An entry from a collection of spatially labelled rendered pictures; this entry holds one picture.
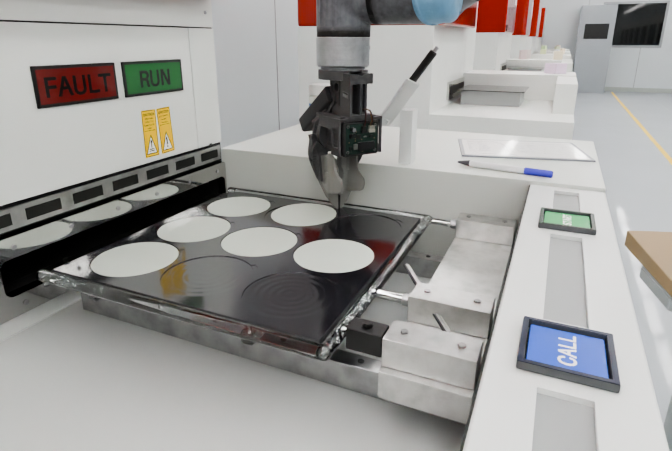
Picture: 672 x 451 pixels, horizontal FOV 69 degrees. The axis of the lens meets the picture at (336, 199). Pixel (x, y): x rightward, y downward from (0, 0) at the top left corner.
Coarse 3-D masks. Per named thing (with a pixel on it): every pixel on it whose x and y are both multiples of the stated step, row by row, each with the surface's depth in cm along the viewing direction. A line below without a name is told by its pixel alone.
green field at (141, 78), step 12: (132, 72) 68; (144, 72) 70; (156, 72) 72; (168, 72) 75; (180, 72) 77; (132, 84) 69; (144, 84) 71; (156, 84) 73; (168, 84) 75; (180, 84) 77
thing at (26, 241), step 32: (128, 192) 71; (160, 192) 75; (224, 192) 91; (64, 224) 61; (96, 224) 65; (0, 256) 54; (0, 288) 54; (32, 288) 58; (64, 288) 62; (0, 320) 55
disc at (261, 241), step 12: (252, 228) 69; (264, 228) 69; (276, 228) 69; (228, 240) 65; (240, 240) 65; (252, 240) 65; (264, 240) 65; (276, 240) 65; (288, 240) 65; (240, 252) 61; (252, 252) 61; (264, 252) 61; (276, 252) 61
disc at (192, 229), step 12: (204, 216) 74; (168, 228) 69; (180, 228) 69; (192, 228) 69; (204, 228) 69; (216, 228) 69; (228, 228) 69; (168, 240) 65; (180, 240) 65; (192, 240) 65
